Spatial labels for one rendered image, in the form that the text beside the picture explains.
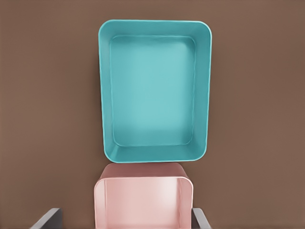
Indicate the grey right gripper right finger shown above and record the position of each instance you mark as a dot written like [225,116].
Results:
[199,219]

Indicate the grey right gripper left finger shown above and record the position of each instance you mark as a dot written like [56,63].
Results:
[48,220]

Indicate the pink rectangular tray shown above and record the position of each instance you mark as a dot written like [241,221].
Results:
[143,202]

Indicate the teal rectangular tray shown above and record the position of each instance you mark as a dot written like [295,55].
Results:
[152,90]

